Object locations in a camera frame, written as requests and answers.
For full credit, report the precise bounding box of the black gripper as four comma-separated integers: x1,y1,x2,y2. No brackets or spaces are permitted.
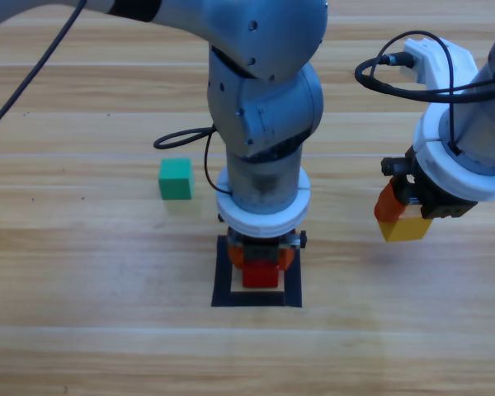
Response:
217,212,309,271
374,148,479,226

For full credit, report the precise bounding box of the red wooden cube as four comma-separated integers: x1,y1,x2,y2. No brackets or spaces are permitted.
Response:
242,262,281,289

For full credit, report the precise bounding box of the yellow wooden cube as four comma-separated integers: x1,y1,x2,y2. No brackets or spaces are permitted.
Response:
377,214,435,243

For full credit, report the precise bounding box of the green wooden cube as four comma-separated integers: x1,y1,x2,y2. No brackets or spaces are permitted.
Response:
158,158,195,201

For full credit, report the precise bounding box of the black tape square outline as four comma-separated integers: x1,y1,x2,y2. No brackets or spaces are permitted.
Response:
210,234,304,309

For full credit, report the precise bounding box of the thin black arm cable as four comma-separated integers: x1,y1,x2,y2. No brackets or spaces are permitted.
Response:
377,31,465,158
203,130,234,196

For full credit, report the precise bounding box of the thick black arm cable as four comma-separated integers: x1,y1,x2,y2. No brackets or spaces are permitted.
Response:
0,0,218,150
354,51,495,104

